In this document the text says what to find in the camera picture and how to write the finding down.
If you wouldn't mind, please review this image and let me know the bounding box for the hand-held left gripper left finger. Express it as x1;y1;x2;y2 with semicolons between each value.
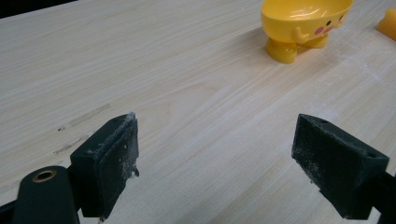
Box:
69;111;140;222

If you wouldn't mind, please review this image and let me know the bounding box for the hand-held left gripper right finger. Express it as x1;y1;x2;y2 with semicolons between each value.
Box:
291;113;390;220

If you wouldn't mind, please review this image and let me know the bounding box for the yellow duck-shaped bowl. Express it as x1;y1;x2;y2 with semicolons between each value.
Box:
260;0;355;65

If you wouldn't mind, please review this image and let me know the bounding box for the yellow plastic toy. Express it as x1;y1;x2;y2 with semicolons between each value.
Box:
375;7;396;42

